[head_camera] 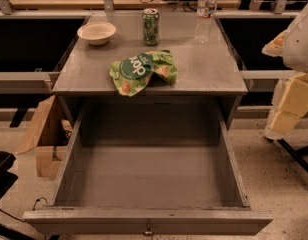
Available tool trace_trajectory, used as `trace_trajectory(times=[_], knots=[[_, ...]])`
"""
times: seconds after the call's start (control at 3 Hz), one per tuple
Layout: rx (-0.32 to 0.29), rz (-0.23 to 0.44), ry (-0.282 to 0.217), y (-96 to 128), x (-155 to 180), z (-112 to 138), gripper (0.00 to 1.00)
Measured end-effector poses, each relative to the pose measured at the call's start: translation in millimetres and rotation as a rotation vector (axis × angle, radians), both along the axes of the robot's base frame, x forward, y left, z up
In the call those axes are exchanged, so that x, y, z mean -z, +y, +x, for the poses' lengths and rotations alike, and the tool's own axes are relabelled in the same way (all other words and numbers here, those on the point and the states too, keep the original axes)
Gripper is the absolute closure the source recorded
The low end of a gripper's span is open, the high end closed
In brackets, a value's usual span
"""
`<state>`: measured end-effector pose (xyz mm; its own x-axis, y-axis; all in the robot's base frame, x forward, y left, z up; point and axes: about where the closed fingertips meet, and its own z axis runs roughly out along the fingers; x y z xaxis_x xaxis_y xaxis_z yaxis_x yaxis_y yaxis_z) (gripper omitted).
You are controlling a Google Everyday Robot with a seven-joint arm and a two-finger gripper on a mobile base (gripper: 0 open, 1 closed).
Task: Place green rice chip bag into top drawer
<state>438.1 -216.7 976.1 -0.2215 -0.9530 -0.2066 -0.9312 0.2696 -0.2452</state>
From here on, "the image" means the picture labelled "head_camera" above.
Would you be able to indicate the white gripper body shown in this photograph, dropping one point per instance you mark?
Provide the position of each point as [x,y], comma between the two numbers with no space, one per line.
[300,47]

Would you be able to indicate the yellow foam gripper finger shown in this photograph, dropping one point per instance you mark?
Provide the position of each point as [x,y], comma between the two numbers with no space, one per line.
[289,105]
[275,47]

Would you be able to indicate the green rice chip bag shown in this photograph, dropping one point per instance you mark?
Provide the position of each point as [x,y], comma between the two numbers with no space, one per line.
[132,75]

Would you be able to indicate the grey open top drawer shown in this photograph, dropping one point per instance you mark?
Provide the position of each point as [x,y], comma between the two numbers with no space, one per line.
[180,181]

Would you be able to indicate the black chair base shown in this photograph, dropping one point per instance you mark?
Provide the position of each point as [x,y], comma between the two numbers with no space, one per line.
[297,154]

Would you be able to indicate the grey cabinet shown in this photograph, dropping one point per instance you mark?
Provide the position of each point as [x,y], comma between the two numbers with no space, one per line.
[207,89]

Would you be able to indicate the clear plastic water bottle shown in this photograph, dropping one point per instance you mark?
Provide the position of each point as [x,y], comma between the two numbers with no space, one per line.
[204,16]

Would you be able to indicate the green soda can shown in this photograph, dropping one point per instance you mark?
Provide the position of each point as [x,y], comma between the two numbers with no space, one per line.
[150,18]

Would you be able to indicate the white paper bowl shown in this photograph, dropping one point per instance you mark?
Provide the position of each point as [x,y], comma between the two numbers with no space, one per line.
[96,33]

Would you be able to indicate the brown cardboard box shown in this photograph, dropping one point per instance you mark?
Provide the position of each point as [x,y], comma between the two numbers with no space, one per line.
[47,136]

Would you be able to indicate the metal drawer handle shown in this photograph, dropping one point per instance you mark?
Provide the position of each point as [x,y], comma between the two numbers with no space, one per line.
[148,232]

